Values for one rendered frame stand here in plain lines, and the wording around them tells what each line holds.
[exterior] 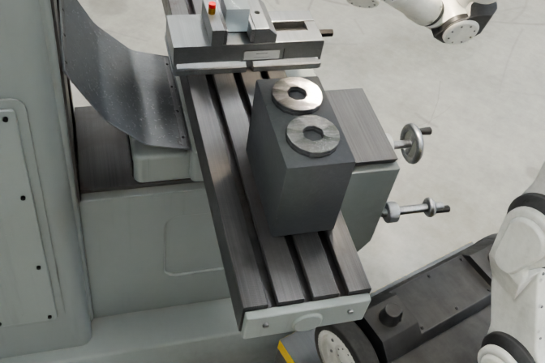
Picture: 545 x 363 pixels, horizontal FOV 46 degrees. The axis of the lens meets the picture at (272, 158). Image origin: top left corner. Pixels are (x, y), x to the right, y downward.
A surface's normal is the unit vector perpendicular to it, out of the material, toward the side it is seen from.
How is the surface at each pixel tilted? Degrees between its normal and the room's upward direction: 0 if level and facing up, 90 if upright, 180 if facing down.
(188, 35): 0
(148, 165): 90
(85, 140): 0
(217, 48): 90
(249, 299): 0
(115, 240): 90
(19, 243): 88
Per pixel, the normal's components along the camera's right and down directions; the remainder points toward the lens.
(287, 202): 0.24, 0.73
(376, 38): 0.13, -0.68
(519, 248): -0.84, 0.31
